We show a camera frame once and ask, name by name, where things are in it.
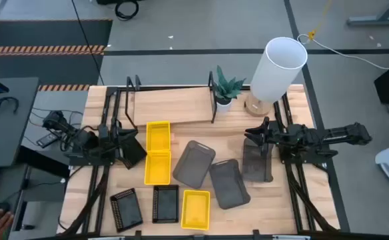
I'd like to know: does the yellow plastic basket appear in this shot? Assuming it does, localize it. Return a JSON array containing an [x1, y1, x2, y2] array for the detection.
[[181, 189, 211, 231], [144, 150, 173, 186], [147, 121, 171, 153]]

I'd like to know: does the grey table leg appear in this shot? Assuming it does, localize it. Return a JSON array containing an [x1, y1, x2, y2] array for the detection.
[[346, 0, 389, 27]]

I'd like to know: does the green plant in white pot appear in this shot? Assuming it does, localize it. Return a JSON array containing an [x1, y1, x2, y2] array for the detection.
[[213, 65, 247, 114]]

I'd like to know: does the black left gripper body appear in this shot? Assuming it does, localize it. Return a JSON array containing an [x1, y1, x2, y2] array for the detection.
[[96, 119, 124, 151]]

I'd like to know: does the coiled black cable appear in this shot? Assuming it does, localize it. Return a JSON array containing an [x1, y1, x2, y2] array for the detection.
[[114, 0, 140, 21]]

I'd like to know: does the yellow cable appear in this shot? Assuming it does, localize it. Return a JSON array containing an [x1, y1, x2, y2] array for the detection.
[[307, 0, 334, 41]]

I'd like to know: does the wooden shelf with black frame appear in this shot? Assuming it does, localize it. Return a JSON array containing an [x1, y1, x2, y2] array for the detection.
[[125, 71, 219, 130]]

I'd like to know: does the white lamp with wooden base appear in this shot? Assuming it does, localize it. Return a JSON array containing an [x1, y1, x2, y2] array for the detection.
[[243, 36, 308, 118]]

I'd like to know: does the grey transparent plastic bin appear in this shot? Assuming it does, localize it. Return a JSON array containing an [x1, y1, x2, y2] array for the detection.
[[241, 137, 274, 183], [172, 140, 216, 189], [208, 159, 252, 211]]

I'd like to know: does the white floor cable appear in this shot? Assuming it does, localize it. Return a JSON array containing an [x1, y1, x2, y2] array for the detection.
[[296, 33, 389, 71]]

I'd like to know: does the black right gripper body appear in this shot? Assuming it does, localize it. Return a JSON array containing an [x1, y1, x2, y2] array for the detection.
[[263, 120, 294, 147]]

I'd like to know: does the black looped cable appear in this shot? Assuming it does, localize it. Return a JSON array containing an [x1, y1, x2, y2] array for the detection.
[[0, 96, 20, 117]]

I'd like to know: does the grey desk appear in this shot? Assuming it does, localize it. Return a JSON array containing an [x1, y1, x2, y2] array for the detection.
[[0, 77, 39, 168]]

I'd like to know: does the black mat with hazard stripes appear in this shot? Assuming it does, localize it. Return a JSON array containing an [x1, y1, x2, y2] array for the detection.
[[0, 19, 114, 88]]

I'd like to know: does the small black device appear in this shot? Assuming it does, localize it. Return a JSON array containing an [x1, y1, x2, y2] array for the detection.
[[35, 132, 61, 149]]

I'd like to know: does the black aluminium table frame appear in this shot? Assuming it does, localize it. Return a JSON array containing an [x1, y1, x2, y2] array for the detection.
[[57, 85, 352, 240]]

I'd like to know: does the thin black floor cable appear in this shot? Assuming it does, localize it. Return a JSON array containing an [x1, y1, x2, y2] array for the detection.
[[70, 0, 105, 87]]

